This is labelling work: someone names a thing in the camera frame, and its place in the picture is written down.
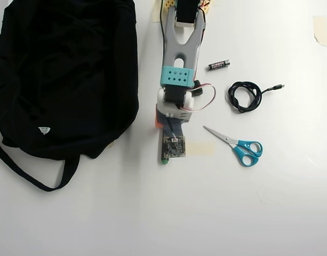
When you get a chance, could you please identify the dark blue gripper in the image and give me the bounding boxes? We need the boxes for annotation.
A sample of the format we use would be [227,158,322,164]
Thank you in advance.
[155,104,186,137]

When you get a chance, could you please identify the black plastic ring clip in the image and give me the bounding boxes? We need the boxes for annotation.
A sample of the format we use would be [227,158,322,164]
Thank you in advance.
[192,79,204,98]

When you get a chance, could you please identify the white red servo cable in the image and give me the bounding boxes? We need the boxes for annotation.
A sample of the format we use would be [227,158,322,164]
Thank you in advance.
[179,83,217,112]

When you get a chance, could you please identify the bare camera circuit board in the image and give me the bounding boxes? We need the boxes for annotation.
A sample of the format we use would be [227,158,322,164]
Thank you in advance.
[162,134,186,158]

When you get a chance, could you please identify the green marker with black barrel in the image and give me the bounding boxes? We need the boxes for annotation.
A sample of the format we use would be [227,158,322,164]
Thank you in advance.
[159,132,170,165]

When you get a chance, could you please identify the black fabric bag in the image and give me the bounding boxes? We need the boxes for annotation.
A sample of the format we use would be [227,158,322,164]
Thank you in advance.
[0,0,140,192]

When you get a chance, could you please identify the torn beige masking tape strip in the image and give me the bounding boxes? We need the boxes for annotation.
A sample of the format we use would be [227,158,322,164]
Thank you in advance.
[313,15,327,48]

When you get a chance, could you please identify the thin black camera cable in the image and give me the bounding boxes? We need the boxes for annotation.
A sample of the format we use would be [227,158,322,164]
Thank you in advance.
[159,0,178,141]

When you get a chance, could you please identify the yellow perforated robot base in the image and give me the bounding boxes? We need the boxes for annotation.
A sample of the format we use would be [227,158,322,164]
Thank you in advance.
[162,0,212,14]

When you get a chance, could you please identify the blue-handled scissors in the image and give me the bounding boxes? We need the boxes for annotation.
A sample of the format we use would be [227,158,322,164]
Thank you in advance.
[203,125,264,167]

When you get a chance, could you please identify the long beige masking tape strip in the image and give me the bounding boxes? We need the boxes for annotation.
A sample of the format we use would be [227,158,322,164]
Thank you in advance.
[185,141,216,157]

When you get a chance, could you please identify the black AA battery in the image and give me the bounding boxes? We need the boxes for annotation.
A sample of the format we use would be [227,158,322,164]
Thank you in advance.
[206,59,230,72]

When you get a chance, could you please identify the coiled black USB cable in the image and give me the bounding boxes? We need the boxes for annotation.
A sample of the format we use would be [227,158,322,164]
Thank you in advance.
[227,81,286,114]

